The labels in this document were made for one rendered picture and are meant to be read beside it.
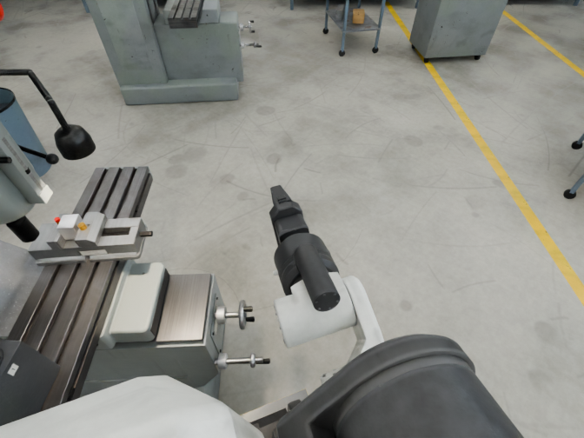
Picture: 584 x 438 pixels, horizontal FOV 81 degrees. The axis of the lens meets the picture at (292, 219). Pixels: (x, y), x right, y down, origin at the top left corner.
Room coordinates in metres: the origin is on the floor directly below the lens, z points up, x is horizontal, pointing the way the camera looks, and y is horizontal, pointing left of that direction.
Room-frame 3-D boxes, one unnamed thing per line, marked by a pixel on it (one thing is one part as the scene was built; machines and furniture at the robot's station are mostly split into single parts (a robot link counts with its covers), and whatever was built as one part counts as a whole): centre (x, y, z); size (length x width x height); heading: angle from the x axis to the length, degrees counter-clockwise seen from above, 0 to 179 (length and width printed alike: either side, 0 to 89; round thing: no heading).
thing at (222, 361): (0.47, 0.20, 0.54); 0.22 x 0.06 x 0.06; 92
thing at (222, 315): (0.61, 0.23, 0.66); 0.16 x 0.12 x 0.12; 92
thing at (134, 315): (0.59, 0.73, 0.82); 0.50 x 0.35 x 0.12; 92
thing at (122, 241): (0.74, 0.71, 1.02); 0.35 x 0.15 x 0.11; 95
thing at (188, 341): (0.59, 0.71, 0.46); 0.80 x 0.30 x 0.60; 92
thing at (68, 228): (0.73, 0.74, 1.07); 0.06 x 0.05 x 0.06; 5
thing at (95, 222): (0.74, 0.68, 1.05); 0.12 x 0.06 x 0.04; 5
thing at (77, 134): (0.63, 0.49, 1.49); 0.07 x 0.07 x 0.06
